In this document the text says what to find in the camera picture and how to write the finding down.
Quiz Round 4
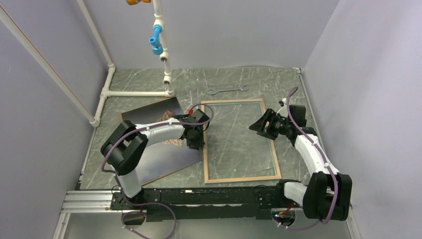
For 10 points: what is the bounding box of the blue wooden picture frame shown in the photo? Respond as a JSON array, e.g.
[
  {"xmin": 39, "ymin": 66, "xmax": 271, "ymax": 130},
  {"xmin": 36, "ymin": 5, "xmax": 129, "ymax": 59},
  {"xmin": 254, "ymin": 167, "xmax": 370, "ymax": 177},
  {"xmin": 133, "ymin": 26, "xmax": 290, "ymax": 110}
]
[{"xmin": 202, "ymin": 99, "xmax": 282, "ymax": 184}]

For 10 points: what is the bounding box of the aluminium extrusion frame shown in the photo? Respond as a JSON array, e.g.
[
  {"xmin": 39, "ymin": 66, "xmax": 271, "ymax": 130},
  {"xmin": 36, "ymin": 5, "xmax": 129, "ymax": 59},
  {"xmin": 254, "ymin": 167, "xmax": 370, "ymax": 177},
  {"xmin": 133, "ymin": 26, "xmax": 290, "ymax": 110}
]
[{"xmin": 54, "ymin": 185, "xmax": 361, "ymax": 239}]

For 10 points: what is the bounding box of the white pvc pipe structure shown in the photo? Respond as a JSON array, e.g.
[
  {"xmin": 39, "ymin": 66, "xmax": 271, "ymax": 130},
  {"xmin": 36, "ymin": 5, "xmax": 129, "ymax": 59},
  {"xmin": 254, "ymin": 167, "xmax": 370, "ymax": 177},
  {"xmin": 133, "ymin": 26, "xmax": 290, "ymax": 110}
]
[{"xmin": 0, "ymin": 0, "xmax": 176, "ymax": 128}]

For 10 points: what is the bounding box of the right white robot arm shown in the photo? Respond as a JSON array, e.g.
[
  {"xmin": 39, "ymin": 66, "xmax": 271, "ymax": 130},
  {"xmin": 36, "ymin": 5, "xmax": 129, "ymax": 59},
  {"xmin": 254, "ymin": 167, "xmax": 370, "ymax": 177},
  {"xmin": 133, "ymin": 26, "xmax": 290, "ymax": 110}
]
[{"xmin": 249, "ymin": 105, "xmax": 352, "ymax": 221}]

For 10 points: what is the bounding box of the blue pipe fitting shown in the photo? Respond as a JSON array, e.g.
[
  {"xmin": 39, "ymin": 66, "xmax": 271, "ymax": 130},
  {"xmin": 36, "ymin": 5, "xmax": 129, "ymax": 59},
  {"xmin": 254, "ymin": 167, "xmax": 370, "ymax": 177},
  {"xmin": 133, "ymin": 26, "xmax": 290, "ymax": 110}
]
[{"xmin": 149, "ymin": 25, "xmax": 164, "ymax": 55}]

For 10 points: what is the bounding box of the landscape photo print board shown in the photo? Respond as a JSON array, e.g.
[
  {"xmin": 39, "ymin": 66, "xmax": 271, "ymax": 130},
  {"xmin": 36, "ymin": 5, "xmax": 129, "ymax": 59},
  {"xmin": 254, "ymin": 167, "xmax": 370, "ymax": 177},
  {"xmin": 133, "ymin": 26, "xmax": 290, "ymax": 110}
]
[{"xmin": 120, "ymin": 97, "xmax": 203, "ymax": 185}]

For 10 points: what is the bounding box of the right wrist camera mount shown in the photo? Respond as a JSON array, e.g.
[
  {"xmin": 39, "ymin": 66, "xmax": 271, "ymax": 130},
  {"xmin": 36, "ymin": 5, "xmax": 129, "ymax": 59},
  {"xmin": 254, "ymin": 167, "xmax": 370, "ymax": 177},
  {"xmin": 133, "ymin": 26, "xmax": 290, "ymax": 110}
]
[{"xmin": 277, "ymin": 98, "xmax": 288, "ymax": 118}]

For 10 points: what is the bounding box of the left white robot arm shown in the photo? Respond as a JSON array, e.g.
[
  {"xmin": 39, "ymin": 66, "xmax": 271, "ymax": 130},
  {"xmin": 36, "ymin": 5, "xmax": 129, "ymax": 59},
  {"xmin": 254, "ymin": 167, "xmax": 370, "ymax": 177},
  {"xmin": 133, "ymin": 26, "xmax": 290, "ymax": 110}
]
[{"xmin": 101, "ymin": 109, "xmax": 213, "ymax": 209}]

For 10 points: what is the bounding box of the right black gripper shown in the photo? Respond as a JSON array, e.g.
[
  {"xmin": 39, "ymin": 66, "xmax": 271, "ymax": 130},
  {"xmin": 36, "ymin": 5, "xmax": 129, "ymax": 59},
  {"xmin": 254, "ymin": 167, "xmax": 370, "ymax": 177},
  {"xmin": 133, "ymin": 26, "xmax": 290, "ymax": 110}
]
[{"xmin": 249, "ymin": 109, "xmax": 291, "ymax": 140}]

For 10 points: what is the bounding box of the orange pipe fitting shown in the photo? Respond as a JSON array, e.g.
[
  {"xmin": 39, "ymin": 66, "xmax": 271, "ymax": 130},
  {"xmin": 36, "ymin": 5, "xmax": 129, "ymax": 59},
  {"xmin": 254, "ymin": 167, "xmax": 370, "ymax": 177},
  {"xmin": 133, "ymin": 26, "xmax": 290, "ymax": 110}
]
[{"xmin": 126, "ymin": 0, "xmax": 152, "ymax": 5}]

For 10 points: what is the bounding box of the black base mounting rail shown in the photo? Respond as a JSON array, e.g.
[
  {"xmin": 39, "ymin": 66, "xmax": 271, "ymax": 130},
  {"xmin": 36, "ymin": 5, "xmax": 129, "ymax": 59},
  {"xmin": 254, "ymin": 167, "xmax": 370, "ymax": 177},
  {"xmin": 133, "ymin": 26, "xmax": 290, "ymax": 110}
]
[{"xmin": 110, "ymin": 185, "xmax": 299, "ymax": 224}]

